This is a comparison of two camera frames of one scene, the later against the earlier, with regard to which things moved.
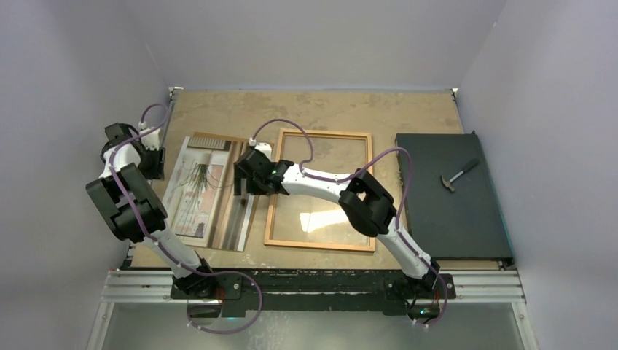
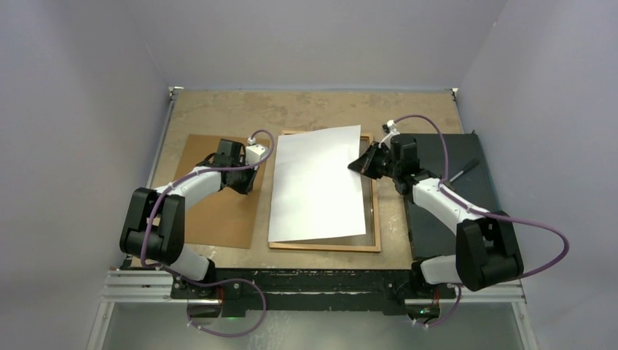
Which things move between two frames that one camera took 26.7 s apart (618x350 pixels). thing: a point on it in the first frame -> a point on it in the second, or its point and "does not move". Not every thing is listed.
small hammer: [447, 183] does not move
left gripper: [156, 172] -> [245, 188]
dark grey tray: [466, 224] does not move
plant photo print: [200, 205] -> [314, 193]
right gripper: [241, 173] -> [364, 165]
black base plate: [317, 292] does not move
